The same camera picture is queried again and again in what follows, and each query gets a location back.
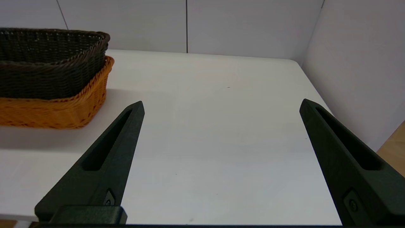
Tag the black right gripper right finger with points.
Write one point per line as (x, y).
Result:
(364, 190)

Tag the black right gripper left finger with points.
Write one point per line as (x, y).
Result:
(104, 177)

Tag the orange wicker basket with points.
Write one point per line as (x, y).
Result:
(63, 110)

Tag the dark brown wicker basket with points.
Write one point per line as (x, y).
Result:
(47, 63)

